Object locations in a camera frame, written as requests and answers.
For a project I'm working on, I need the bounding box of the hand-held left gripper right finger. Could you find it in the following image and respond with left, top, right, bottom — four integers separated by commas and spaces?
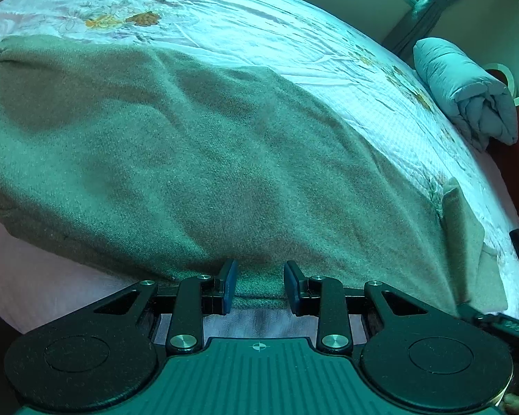
283, 260, 429, 354

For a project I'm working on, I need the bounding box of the grey-green blanket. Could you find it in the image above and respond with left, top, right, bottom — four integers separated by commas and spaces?
0, 35, 509, 317

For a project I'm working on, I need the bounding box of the teal window curtain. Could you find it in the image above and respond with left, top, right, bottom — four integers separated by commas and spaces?
359, 0, 465, 58

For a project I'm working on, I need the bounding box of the bed with floral sheet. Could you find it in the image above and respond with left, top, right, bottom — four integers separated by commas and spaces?
0, 0, 519, 325

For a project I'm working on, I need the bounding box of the rolled light blue quilt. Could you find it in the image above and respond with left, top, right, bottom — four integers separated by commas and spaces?
413, 37, 519, 152

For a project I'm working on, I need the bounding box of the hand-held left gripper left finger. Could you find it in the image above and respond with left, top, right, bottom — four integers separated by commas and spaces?
93, 259, 238, 353

